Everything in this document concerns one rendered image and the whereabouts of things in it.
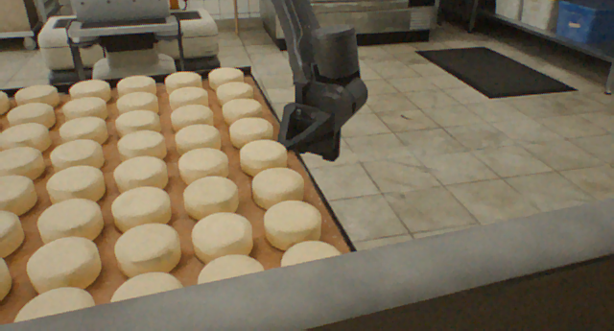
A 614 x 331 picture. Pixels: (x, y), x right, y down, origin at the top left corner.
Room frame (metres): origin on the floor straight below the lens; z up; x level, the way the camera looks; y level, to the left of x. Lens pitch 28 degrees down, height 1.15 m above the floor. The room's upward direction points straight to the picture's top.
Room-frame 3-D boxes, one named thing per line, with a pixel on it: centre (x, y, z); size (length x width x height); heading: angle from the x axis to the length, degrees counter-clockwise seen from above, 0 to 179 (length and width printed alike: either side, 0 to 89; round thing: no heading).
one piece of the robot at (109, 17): (1.23, 0.46, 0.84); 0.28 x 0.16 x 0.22; 108
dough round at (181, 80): (0.65, 0.17, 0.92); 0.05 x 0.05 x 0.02
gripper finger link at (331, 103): (0.53, 0.01, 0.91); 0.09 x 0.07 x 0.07; 153
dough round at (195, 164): (0.44, 0.11, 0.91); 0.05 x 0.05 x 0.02
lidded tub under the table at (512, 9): (4.60, -2.02, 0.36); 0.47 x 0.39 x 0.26; 102
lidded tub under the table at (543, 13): (4.21, -2.11, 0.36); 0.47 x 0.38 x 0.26; 103
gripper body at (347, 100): (0.59, -0.02, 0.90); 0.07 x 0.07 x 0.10; 63
